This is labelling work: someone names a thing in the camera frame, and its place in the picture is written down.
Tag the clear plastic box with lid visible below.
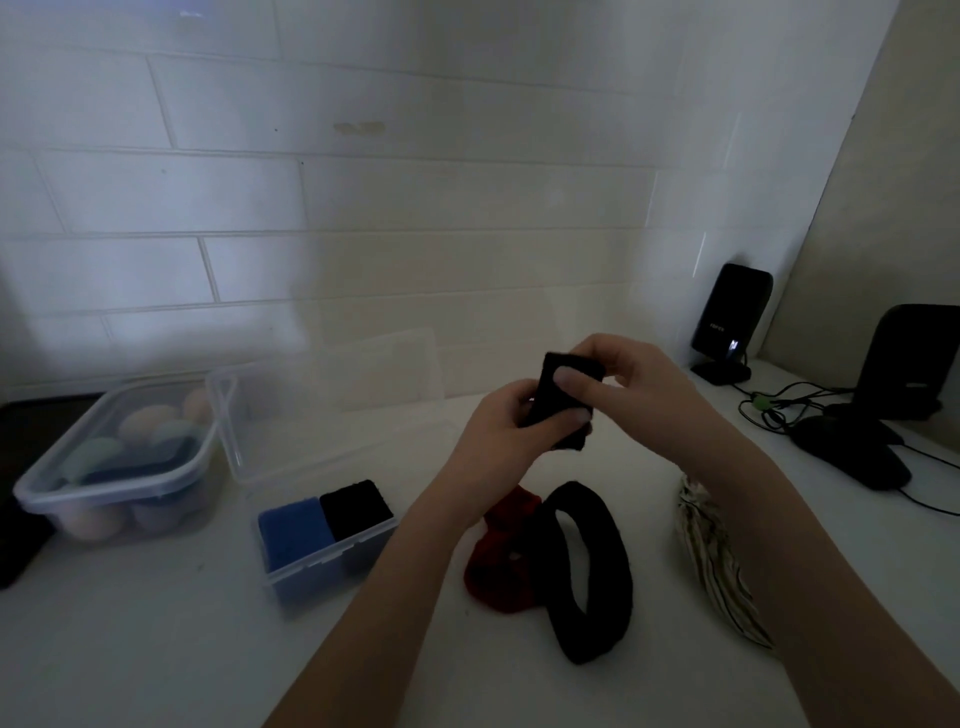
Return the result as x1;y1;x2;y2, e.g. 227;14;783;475
205;327;453;610

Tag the clear plastic sponge container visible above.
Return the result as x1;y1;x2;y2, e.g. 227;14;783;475
12;373;228;543

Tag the striped fabric headband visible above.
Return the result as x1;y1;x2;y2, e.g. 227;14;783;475
673;471;775;651

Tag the red headband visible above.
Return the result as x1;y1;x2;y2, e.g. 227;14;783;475
462;485;558;617

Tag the folded blue headband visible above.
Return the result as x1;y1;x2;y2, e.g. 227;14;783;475
258;495;337;573

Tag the person's left hand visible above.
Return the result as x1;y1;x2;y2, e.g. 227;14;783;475
431;380;594;519

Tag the pile of pastel makeup sponges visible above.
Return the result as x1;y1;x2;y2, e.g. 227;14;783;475
52;388;216;541

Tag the black computer mouse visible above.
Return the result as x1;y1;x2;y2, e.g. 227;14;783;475
790;414;914;493

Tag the person's left forearm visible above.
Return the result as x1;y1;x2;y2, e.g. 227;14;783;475
262;483;492;728

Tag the large black stand device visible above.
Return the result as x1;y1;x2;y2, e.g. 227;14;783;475
823;303;960;423

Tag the black bundled cable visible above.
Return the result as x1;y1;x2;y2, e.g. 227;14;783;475
738;380;858;434

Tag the black mouse cable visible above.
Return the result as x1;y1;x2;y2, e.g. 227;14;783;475
888;441;960;519

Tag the person's right hand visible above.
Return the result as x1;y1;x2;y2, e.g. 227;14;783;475
553;333;732;481

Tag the black headband loop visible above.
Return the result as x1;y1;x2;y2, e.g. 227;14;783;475
523;480;636;667

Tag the black flat tray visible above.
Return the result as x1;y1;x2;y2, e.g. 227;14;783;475
0;390;107;591

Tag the small black stand device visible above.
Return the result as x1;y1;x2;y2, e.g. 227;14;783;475
689;262;774;387

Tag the person's right forearm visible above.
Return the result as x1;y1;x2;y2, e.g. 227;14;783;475
686;446;960;728

